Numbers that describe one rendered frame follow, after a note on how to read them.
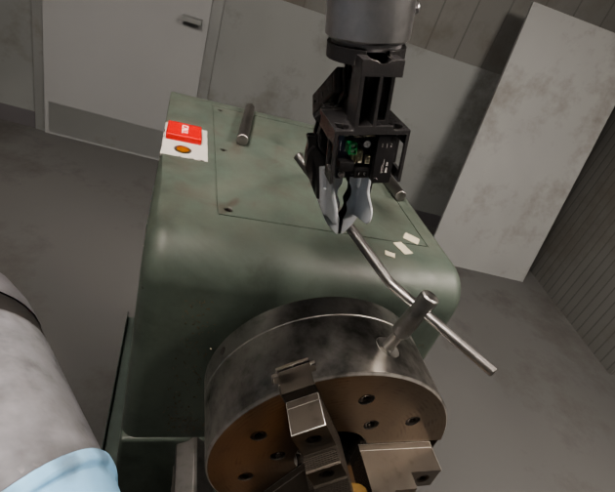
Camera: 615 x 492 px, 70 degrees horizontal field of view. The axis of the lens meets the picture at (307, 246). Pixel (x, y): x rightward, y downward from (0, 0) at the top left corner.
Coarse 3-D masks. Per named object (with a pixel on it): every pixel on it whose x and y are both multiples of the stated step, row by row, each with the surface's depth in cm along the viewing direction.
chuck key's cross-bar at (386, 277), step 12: (300, 156) 55; (348, 228) 52; (360, 240) 52; (372, 252) 52; (372, 264) 52; (384, 276) 51; (396, 288) 51; (408, 300) 50; (432, 324) 49; (444, 324) 49; (444, 336) 49; (456, 336) 48; (468, 348) 47; (480, 360) 47; (492, 372) 46
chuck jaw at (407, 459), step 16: (352, 432) 59; (352, 448) 58; (368, 448) 56; (384, 448) 57; (400, 448) 57; (416, 448) 58; (352, 464) 57; (368, 464) 54; (384, 464) 55; (400, 464) 55; (416, 464) 56; (432, 464) 57; (368, 480) 53; (384, 480) 53; (400, 480) 54; (416, 480) 57; (432, 480) 58
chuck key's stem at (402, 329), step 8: (424, 296) 49; (432, 296) 49; (416, 304) 49; (424, 304) 49; (432, 304) 48; (408, 312) 50; (416, 312) 49; (424, 312) 49; (400, 320) 51; (408, 320) 50; (416, 320) 50; (392, 328) 51; (400, 328) 50; (408, 328) 50; (416, 328) 51; (392, 336) 52; (400, 336) 51; (408, 336) 51; (384, 344) 53; (392, 344) 52
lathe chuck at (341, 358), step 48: (288, 336) 52; (336, 336) 52; (384, 336) 54; (240, 384) 51; (336, 384) 48; (384, 384) 50; (432, 384) 54; (240, 432) 50; (288, 432) 52; (384, 432) 56; (432, 432) 58; (240, 480) 56
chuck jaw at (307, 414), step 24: (288, 384) 48; (312, 384) 47; (288, 408) 47; (312, 408) 47; (312, 432) 45; (336, 432) 52; (312, 456) 47; (336, 456) 47; (312, 480) 47; (336, 480) 48
